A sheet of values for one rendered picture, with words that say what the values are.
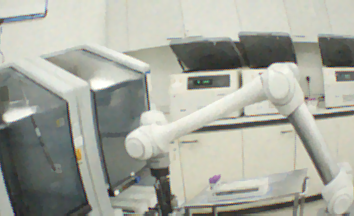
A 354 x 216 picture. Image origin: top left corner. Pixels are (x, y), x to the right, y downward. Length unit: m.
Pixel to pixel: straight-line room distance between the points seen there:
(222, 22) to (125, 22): 0.89
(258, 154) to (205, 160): 0.46
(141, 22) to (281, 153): 1.70
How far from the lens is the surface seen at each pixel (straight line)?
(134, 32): 4.93
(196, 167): 4.60
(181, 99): 4.54
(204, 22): 4.73
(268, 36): 4.53
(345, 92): 4.34
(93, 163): 2.13
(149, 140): 2.00
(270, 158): 4.46
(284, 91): 1.81
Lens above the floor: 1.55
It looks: 7 degrees down
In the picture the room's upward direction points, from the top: 7 degrees counter-clockwise
